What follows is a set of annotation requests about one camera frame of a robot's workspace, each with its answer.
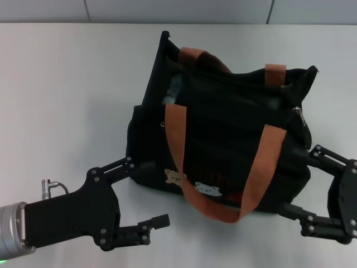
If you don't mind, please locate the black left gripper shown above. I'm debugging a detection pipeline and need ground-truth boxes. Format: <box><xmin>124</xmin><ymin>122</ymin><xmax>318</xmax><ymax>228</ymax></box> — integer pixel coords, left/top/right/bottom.
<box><xmin>25</xmin><ymin>156</ymin><xmax>171</xmax><ymax>251</ymax></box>

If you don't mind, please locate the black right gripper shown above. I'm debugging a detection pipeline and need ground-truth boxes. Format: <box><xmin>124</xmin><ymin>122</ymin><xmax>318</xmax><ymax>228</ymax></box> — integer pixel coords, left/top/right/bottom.
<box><xmin>278</xmin><ymin>144</ymin><xmax>357</xmax><ymax>245</ymax></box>

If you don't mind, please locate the black bag with brown handles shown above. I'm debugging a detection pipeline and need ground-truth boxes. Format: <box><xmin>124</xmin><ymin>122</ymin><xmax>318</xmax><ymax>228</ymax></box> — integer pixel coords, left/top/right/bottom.
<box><xmin>126</xmin><ymin>30</ymin><xmax>319</xmax><ymax>224</ymax></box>

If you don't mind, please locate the silver cable connector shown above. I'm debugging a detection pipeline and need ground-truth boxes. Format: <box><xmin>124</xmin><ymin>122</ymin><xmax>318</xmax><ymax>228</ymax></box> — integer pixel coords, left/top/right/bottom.
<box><xmin>41</xmin><ymin>179</ymin><xmax>70</xmax><ymax>201</ymax></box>

